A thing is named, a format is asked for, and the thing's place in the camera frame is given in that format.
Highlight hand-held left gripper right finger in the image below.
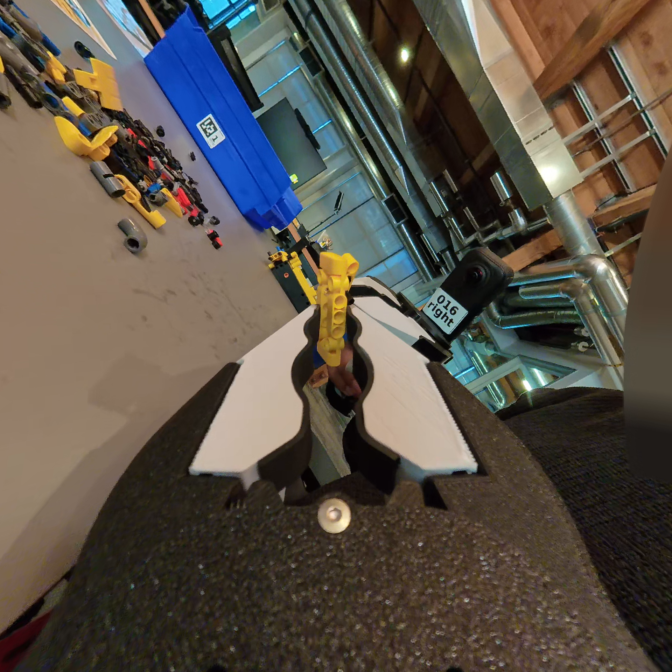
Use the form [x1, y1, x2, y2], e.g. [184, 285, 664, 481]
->
[346, 310, 480, 484]

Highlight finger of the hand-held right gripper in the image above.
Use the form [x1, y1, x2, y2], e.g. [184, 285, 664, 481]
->
[349, 275, 400, 302]
[356, 296, 425, 355]

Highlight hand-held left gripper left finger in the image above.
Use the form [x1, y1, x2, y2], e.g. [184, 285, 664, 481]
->
[189, 307, 321, 486]

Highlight yellow rectangular panel brick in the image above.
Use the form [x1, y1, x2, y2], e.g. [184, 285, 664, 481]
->
[316, 278, 351, 366]

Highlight grey curved elbow brick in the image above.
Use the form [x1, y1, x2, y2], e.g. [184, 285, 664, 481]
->
[117, 218, 149, 255]

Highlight person's right hand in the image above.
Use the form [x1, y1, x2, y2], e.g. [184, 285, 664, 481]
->
[330, 363, 364, 399]

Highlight yellow black brick assembly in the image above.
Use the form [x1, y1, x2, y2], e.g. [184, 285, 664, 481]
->
[268, 251, 321, 312]

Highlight silver ventilation ducts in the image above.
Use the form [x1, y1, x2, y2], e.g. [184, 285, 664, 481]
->
[286, 0, 631, 379]

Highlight black monitor screen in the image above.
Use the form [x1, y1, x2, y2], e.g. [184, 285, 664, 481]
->
[255, 97, 327, 191]

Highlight pile of black red pins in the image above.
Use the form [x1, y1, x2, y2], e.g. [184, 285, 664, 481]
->
[105, 107, 224, 250]

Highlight blue plastic storage bin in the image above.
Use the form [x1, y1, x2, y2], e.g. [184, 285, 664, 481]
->
[143, 5, 303, 233]

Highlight pile of yellow blue bricks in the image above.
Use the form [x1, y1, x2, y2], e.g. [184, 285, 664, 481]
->
[0, 0, 184, 230]

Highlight large yellow panel brick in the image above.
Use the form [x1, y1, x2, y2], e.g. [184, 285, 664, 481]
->
[72, 58, 123, 109]

